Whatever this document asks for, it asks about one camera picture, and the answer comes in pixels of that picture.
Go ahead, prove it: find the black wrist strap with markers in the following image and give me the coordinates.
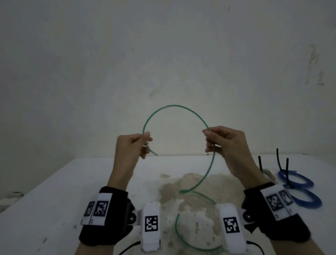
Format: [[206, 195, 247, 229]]
[[78, 186, 137, 247], [241, 182, 312, 243]]

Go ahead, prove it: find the white wrist camera with marker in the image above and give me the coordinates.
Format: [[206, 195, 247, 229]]
[[215, 202, 247, 255], [141, 202, 161, 253]]

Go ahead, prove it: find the person's left hand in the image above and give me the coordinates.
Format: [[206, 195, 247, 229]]
[[107, 133, 153, 192]]

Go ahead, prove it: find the white wall socket box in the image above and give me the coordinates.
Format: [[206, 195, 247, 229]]
[[0, 192, 23, 212]]

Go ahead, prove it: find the person's right forearm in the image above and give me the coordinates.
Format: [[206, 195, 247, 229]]
[[273, 236, 326, 255]]

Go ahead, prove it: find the solid blue tube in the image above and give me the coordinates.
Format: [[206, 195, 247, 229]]
[[278, 169, 315, 189]]

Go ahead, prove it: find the person's left forearm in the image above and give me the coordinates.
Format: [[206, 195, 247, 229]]
[[75, 241, 116, 255]]

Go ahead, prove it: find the person's right hand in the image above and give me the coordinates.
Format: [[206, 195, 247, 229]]
[[202, 126, 269, 190]]

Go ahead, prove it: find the black camera cable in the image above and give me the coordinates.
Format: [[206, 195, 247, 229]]
[[117, 241, 142, 255], [246, 241, 266, 255]]

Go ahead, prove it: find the clear blue striped tube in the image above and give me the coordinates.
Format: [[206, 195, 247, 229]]
[[285, 185, 323, 209]]

